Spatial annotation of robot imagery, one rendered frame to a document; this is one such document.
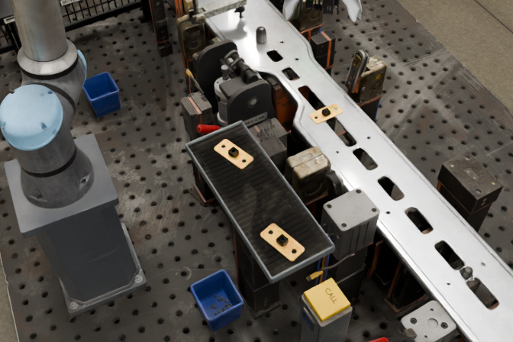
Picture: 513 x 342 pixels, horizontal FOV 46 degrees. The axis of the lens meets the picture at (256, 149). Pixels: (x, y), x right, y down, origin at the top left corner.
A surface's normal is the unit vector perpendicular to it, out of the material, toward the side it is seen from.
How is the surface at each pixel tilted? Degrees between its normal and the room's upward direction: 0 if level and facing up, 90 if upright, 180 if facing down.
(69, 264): 90
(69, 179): 73
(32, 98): 7
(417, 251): 0
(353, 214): 0
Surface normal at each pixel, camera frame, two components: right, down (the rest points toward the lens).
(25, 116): -0.02, -0.54
